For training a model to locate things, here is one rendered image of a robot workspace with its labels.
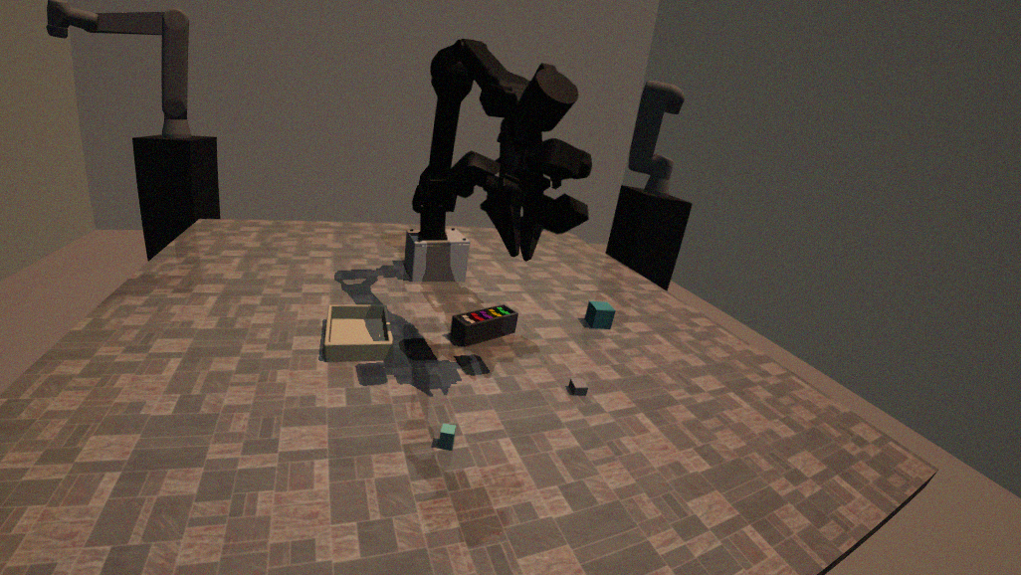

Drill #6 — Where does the teal cube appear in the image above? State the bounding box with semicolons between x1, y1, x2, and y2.
584;301;615;329

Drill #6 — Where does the small green block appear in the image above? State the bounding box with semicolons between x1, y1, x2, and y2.
439;424;456;451

